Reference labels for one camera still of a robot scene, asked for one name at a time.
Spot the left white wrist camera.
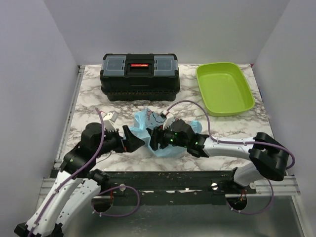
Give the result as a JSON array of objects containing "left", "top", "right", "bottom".
[{"left": 100, "top": 111, "right": 119, "bottom": 131}]

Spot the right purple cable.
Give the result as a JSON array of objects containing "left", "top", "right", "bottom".
[{"left": 160, "top": 100, "right": 296, "bottom": 215}]

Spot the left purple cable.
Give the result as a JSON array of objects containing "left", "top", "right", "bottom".
[{"left": 26, "top": 107, "right": 140, "bottom": 237}]

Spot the black plastic toolbox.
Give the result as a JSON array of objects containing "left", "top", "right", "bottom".
[{"left": 100, "top": 53, "right": 180, "bottom": 101}]

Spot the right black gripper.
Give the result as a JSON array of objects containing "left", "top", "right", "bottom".
[{"left": 145, "top": 122, "right": 189, "bottom": 150}]

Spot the purple cable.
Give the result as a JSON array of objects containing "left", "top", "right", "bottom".
[
  {"left": 26, "top": 107, "right": 140, "bottom": 237},
  {"left": 160, "top": 100, "right": 296, "bottom": 215}
]

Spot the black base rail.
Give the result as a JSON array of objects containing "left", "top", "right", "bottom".
[{"left": 91, "top": 171, "right": 257, "bottom": 211}]

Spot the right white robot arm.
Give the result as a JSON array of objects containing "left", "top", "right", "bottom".
[{"left": 147, "top": 119, "right": 289, "bottom": 194}]

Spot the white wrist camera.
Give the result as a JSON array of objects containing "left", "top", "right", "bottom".
[
  {"left": 100, "top": 111, "right": 119, "bottom": 131},
  {"left": 160, "top": 110, "right": 176, "bottom": 130}
]

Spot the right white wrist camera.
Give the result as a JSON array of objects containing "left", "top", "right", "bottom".
[{"left": 160, "top": 110, "right": 176, "bottom": 130}]

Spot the blue plastic bag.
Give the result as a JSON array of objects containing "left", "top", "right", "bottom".
[{"left": 128, "top": 107, "right": 203, "bottom": 158}]

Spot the aluminium frame rail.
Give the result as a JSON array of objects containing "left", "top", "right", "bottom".
[{"left": 27, "top": 65, "right": 301, "bottom": 237}]

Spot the green plastic tray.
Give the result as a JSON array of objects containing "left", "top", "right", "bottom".
[{"left": 196, "top": 62, "right": 255, "bottom": 117}]

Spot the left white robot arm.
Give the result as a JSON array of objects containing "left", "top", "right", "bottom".
[{"left": 14, "top": 122, "right": 145, "bottom": 237}]

